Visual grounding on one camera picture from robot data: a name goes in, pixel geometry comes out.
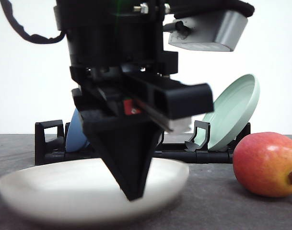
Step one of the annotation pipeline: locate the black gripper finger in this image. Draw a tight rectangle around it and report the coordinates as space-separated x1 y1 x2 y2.
81 111 164 200

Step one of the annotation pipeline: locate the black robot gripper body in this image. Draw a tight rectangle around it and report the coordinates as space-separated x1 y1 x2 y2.
55 0 214 132

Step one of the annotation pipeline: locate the white plate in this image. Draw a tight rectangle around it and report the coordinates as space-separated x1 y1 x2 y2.
0 158 190 222

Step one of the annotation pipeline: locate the blue plate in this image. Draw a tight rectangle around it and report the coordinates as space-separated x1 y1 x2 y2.
66 108 89 153

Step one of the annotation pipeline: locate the light green plate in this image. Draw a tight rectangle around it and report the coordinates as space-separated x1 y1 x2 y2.
203 74 260 150

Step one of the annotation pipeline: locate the red yellow pomegranate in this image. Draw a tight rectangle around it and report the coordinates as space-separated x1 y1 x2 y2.
233 132 292 198

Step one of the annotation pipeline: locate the black plastic dish rack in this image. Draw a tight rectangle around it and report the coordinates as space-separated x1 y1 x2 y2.
35 120 251 166

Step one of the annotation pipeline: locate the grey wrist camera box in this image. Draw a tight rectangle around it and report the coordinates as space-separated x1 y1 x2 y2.
169 11 248 51

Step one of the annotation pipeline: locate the black sleeved cable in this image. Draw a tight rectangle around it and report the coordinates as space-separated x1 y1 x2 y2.
0 0 65 44

